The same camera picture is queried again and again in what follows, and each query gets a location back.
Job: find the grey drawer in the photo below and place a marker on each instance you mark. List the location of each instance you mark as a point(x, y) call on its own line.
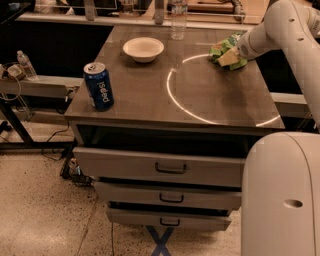
point(156, 167)
point(187, 221)
point(168, 196)

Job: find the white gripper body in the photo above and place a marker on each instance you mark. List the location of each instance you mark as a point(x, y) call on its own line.
point(244, 47)

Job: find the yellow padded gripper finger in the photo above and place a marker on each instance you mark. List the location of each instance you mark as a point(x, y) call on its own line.
point(232, 56)

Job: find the side bench with black frame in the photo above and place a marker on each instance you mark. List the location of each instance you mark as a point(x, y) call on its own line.
point(45, 86)

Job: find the bottom grey drawer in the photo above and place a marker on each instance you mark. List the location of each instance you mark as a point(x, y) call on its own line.
point(187, 221)

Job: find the white bowl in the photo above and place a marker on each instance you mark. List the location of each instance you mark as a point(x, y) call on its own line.
point(143, 49)

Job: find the top grey drawer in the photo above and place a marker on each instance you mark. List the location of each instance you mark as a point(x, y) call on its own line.
point(156, 167)

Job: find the grey drawer cabinet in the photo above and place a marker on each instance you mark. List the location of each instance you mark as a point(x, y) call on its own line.
point(180, 103)

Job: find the small water bottle on bench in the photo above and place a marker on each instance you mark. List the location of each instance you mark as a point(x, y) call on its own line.
point(27, 66)

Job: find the white device with cables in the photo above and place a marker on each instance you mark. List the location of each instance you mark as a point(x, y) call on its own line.
point(11, 70)

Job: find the clear plastic water bottle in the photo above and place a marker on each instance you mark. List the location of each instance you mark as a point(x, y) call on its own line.
point(179, 10)

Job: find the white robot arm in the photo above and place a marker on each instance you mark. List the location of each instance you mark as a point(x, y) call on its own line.
point(280, 212)

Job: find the blue Pepsi can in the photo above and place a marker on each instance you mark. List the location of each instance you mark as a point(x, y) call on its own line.
point(98, 85)

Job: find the green rice chip bag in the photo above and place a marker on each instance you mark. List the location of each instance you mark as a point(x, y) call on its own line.
point(218, 49)

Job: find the middle grey drawer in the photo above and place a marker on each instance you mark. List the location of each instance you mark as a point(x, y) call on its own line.
point(168, 196)

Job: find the blue tape cross marker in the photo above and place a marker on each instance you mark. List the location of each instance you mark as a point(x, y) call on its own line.
point(160, 241)

